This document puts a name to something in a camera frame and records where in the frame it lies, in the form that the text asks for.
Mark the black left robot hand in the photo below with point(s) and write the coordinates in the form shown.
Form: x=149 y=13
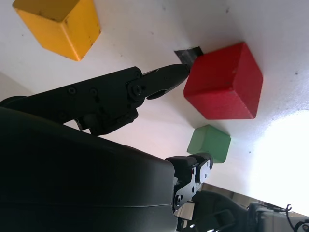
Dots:
x=72 y=181

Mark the green wooden block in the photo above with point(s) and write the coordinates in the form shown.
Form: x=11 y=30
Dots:
x=210 y=142

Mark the yellow wooden block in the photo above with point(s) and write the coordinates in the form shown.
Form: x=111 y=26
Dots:
x=58 y=26

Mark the red wooden block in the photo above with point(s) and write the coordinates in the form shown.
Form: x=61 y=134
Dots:
x=217 y=84

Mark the dark robot torso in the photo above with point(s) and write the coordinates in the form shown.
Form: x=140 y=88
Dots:
x=217 y=205

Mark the black tape strip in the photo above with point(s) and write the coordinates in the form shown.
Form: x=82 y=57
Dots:
x=188 y=55

